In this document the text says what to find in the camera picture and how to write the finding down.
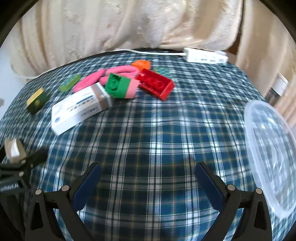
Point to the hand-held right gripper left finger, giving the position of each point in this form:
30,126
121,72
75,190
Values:
86,185

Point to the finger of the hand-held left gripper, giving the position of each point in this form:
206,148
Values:
35,158

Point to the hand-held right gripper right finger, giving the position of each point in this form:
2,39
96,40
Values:
209,183

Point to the white medicine box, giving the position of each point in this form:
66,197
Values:
78,111

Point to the clear plastic bowl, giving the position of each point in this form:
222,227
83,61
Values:
270,157

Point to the small green dotted block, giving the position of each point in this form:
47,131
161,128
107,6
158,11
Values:
69,82

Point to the green toy block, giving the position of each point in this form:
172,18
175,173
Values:
115,85

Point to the red toy block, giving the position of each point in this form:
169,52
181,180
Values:
155,84

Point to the large green dotted block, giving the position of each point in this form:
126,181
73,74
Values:
163,70

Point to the orange toy block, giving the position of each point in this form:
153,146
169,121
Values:
141,64

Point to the pale cardboard box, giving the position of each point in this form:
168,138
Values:
13,148

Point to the dark green yellow block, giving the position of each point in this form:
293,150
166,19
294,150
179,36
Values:
37,101

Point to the blue plaid tablecloth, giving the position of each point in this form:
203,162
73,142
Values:
150,139

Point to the bottle with white label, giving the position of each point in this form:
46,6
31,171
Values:
278,85

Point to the white power strip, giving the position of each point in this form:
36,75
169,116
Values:
203,56

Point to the cream patterned curtain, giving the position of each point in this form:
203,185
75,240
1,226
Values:
115,23

